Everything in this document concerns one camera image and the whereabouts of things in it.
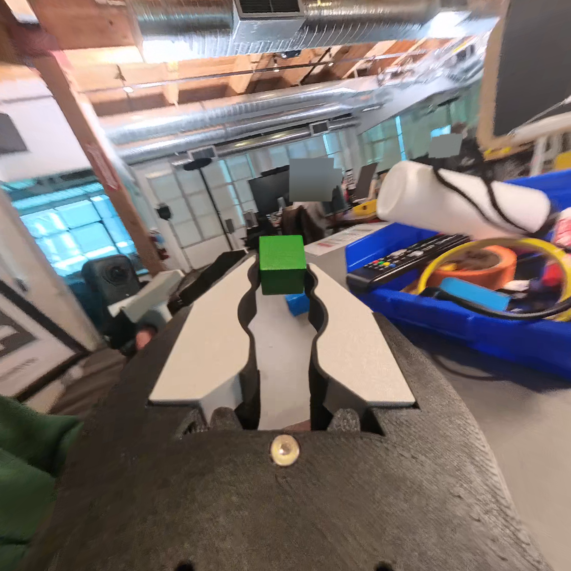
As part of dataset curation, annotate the dark panel with wooden edge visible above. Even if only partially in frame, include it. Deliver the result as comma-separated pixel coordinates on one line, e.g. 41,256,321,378
477,0,571,150

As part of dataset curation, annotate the white printed paper sheet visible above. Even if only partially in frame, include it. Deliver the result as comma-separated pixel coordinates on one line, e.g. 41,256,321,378
305,223,389,256

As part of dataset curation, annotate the person's green jacket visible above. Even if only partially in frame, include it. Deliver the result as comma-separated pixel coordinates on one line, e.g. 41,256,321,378
0,451,59,571

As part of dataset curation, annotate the orange tape roll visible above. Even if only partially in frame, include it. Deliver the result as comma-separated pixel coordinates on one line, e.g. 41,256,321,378
430,245,518,291

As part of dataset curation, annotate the black pole with ribbed disc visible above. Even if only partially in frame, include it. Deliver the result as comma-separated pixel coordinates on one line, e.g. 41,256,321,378
183,157,237,250

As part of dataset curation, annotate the white red marker pen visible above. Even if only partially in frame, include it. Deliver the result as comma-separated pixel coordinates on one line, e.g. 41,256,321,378
553,207,571,248

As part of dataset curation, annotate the light blue foam piece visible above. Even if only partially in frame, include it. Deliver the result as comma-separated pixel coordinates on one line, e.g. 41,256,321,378
439,277,511,312

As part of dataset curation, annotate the yellow network cable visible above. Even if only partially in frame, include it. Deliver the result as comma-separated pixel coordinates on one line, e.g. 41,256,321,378
417,237,571,323

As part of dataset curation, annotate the wooden support post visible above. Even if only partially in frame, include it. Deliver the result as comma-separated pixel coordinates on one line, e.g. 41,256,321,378
27,49,163,275

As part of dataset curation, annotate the black cable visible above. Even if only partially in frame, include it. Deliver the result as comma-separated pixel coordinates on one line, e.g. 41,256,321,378
421,285,571,321

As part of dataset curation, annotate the black remote control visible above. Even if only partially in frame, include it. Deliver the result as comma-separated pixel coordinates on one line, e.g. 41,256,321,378
347,233,471,291

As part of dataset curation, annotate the white metal stand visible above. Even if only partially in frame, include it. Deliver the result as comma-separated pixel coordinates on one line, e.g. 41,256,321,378
511,112,571,175

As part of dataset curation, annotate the black computer monitor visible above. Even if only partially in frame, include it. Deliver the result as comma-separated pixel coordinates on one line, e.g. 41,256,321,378
247,169,291,215

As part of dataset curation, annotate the green foam cube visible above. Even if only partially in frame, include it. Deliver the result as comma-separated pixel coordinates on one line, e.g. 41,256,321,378
259,235,308,296

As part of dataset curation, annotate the black wall speaker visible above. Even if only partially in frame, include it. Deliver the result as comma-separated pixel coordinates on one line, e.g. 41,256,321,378
0,112,27,154

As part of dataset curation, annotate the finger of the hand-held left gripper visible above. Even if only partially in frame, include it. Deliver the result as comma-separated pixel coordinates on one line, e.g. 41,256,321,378
120,270,186,324
178,250,248,309

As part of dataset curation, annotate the metal air duct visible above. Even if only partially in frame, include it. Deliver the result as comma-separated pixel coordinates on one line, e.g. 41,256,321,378
100,85,384,157
134,0,447,59

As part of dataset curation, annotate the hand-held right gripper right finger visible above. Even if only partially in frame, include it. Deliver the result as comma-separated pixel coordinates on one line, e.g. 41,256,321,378
305,263,416,431

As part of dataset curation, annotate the large blue plastic bin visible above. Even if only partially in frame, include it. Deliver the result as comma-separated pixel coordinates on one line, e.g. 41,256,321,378
346,170,571,380

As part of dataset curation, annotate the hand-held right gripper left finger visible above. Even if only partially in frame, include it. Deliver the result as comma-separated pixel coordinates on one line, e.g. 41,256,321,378
149,255,260,429

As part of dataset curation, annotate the open laptop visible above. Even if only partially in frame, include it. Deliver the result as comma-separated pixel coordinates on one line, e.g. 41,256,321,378
354,163,379,201

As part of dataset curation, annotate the person's left forearm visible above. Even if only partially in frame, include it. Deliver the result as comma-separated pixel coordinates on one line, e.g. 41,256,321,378
0,395,84,480

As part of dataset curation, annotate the white plastic bottle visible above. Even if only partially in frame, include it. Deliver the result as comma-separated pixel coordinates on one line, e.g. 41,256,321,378
377,161,554,239

